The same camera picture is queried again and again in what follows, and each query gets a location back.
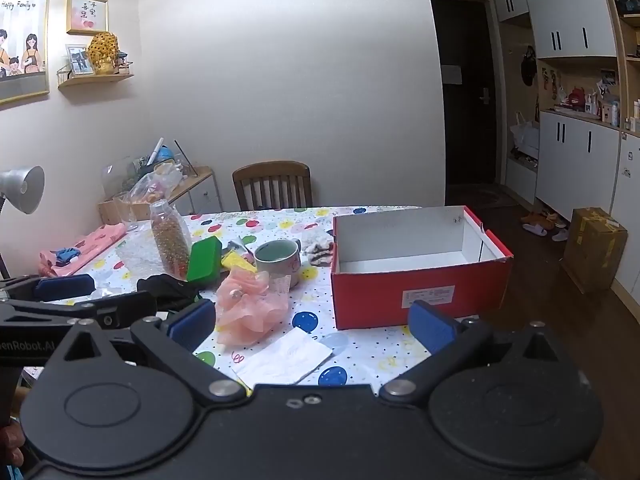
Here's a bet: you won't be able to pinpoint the black cloth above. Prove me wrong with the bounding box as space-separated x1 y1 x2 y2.
137 274 201 312

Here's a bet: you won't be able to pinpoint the green sponge block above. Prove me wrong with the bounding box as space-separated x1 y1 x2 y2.
186 236 222 283

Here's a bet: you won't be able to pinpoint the pink mesh bath pouf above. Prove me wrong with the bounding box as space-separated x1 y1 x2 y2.
215 269 290 348

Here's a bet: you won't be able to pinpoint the clear bubble wrap sheet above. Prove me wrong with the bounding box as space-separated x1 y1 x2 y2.
116 237 164 278

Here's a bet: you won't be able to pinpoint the person's left hand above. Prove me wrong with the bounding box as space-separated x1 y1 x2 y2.
0 418 25 468

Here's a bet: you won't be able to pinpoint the pink patterned cloth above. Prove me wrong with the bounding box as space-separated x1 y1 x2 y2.
38 223 126 278

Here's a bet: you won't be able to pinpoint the blue small cloth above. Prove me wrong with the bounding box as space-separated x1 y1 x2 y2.
52 247 81 266

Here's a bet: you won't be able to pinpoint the plastic tea bottle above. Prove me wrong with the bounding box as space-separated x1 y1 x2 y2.
150 200 191 280

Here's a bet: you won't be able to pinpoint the yellow sponge cloth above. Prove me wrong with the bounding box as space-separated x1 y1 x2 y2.
221 250 257 273

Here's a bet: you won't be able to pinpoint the red cardboard shoe box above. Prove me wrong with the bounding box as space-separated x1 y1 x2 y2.
331 206 513 330

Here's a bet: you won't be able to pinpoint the silver desk lamp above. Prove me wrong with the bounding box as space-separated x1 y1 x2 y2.
0 166 46 214

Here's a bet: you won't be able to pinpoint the clear drinking glass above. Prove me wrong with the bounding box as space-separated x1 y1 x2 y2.
113 192 139 232

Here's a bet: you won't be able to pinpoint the white paper napkin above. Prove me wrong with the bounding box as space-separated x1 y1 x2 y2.
232 327 332 389

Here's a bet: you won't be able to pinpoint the colourful balloon tablecloth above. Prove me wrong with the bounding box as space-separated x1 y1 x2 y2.
19 205 482 396

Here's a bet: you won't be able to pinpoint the clear plastic bag with snacks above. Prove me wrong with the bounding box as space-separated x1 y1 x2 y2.
124 162 183 204

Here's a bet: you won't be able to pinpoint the pale green ceramic mug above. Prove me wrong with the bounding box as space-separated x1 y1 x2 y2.
254 240 302 288

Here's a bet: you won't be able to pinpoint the wooden side cabinet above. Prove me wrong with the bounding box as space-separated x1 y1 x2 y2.
98 166 222 224

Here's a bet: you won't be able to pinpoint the slippers on floor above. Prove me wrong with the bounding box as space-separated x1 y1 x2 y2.
521 212 568 243

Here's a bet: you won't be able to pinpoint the white fuzzy sock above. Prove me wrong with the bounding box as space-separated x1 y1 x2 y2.
302 228 334 266

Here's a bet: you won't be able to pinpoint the brown cardboard box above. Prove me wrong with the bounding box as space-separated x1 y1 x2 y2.
561 207 628 294

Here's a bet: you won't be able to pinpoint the brown wooden chair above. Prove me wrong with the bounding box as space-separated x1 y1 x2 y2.
232 160 314 211

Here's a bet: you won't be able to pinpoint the white plastic bag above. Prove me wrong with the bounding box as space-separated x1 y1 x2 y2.
510 112 539 160

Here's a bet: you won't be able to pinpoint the golden ornament figurine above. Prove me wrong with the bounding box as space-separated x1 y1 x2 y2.
87 32 119 75

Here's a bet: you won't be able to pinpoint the large framed family picture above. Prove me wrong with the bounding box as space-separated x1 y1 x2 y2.
0 0 49 104

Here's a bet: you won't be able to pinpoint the small framed pink picture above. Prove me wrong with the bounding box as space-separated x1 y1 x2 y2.
66 0 110 36

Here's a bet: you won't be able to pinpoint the dark entrance door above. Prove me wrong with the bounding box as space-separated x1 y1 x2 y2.
432 0 498 205

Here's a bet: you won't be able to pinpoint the wooden wall shelf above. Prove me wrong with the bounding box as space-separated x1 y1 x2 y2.
56 65 134 90

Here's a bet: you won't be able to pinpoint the small photo frame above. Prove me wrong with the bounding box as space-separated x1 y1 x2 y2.
66 46 94 76

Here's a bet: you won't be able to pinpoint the white wall cabinet unit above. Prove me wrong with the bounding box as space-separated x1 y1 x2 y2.
492 0 639 315

